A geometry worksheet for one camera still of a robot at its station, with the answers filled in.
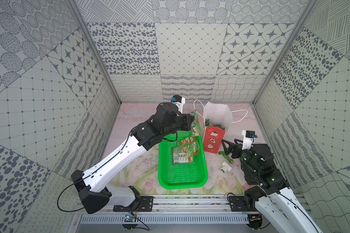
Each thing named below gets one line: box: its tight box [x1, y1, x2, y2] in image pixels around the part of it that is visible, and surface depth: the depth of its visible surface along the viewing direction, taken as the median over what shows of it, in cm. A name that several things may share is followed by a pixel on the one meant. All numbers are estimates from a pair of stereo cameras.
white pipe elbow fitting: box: [219, 160, 233, 173], surface depth 86 cm
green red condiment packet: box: [190, 109, 201, 138], surface depth 66 cm
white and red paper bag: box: [202, 101, 233, 154], surface depth 88 cm
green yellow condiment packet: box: [177, 136, 201, 155], surface depth 92 cm
